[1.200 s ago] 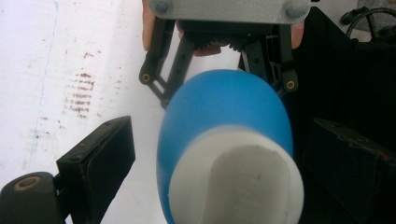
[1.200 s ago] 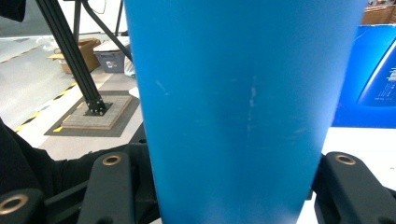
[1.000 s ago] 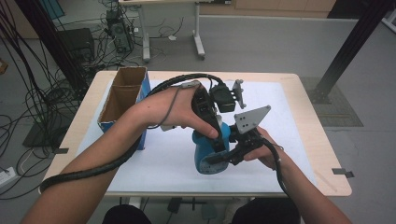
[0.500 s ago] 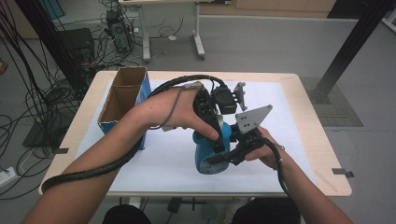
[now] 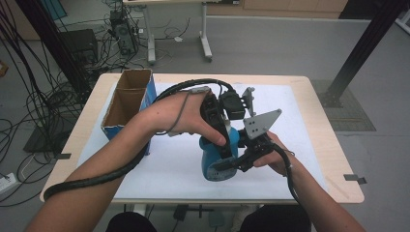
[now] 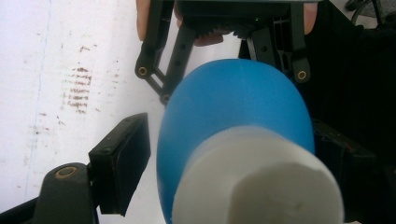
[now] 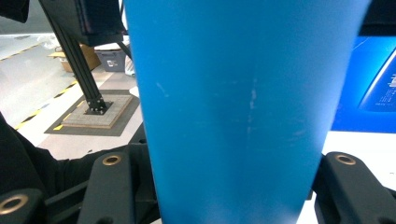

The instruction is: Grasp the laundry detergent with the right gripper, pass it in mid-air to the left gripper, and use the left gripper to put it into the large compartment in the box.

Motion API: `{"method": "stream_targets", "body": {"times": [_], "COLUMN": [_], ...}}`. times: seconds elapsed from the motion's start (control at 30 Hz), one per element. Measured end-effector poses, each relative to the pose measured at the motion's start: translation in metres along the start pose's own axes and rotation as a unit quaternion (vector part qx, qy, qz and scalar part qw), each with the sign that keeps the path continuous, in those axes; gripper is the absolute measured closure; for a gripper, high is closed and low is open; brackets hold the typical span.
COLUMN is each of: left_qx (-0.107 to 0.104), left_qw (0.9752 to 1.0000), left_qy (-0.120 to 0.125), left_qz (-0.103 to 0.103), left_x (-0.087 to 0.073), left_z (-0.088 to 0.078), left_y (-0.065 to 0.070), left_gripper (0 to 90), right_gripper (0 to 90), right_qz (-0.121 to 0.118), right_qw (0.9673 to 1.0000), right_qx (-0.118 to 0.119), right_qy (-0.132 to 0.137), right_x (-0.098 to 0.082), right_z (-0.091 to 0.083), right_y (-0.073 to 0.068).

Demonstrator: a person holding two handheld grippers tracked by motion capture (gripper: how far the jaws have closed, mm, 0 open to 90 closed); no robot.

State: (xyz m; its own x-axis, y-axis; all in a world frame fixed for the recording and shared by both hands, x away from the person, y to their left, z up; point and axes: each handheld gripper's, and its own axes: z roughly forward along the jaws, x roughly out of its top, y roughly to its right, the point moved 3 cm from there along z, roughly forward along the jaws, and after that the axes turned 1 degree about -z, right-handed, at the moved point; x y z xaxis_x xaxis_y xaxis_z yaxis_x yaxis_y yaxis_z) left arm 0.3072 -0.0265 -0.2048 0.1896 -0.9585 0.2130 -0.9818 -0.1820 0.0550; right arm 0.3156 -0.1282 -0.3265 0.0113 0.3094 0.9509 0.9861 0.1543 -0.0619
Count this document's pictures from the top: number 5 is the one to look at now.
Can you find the person's right hand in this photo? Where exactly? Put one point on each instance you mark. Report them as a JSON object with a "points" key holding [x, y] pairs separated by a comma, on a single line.
{"points": [[277, 159]]}

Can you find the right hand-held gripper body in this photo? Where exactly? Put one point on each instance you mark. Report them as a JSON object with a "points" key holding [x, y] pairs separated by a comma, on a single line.
{"points": [[257, 124]]}

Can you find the black computer tower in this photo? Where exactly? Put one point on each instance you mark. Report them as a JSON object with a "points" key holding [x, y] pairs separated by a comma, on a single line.
{"points": [[124, 35]]}

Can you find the black tape piece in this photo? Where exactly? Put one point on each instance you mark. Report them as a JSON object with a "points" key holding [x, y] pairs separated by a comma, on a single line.
{"points": [[353, 178], [64, 156]]}

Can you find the blue bottle with white cap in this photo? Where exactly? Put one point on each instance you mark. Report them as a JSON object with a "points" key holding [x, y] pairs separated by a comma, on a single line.
{"points": [[211, 158]]}

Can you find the white power strip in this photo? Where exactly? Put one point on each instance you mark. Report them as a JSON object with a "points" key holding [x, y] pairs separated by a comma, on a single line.
{"points": [[7, 183]]}

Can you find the white foam mat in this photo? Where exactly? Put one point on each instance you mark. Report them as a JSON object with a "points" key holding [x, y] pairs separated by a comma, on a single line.
{"points": [[180, 180]]}

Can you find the person's left hand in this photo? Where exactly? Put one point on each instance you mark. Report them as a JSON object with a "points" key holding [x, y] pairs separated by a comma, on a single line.
{"points": [[180, 116]]}

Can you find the blue panel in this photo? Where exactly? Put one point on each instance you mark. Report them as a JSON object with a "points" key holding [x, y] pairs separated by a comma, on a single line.
{"points": [[54, 8]]}

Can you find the person's left leg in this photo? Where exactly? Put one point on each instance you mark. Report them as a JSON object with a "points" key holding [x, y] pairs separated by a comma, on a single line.
{"points": [[129, 224]]}

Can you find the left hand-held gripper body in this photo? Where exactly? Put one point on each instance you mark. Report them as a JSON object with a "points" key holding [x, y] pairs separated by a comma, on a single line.
{"points": [[232, 106]]}

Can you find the black floor plate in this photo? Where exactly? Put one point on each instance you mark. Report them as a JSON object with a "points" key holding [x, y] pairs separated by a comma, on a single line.
{"points": [[42, 141]]}

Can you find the person's right leg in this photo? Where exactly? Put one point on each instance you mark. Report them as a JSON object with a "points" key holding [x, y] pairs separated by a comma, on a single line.
{"points": [[274, 220]]}

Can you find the person's leg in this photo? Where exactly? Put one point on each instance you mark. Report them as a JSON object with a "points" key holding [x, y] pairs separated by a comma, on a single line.
{"points": [[129, 224], [274, 220]]}

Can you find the black table base bar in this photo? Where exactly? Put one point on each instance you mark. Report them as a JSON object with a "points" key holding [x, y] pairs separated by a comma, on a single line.
{"points": [[181, 212]]}

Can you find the blue cardboard box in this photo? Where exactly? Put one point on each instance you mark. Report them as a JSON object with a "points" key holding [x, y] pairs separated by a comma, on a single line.
{"points": [[129, 96]]}

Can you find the black metal post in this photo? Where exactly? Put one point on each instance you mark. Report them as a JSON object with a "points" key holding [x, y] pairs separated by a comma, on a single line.
{"points": [[364, 45], [54, 42]]}

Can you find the white power adapter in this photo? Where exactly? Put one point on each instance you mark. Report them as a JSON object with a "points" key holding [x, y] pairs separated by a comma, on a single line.
{"points": [[178, 39]]}

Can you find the wooden cabinet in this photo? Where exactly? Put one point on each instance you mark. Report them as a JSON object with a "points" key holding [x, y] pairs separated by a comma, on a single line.
{"points": [[290, 8]]}

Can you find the white desk with legs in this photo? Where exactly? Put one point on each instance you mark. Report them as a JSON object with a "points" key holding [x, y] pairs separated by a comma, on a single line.
{"points": [[150, 38]]}

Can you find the black box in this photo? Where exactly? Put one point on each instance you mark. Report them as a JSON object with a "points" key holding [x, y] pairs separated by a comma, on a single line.
{"points": [[79, 43]]}

